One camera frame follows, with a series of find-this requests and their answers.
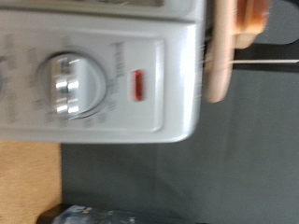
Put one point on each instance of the round wooden board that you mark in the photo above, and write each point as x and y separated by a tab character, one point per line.
219	62

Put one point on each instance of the white bread slice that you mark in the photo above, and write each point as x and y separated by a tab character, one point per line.
243	39
258	15

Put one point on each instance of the silver toaster oven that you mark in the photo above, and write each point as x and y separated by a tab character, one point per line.
174	102

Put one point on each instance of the silver oven knob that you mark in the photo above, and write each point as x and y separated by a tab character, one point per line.
78	85

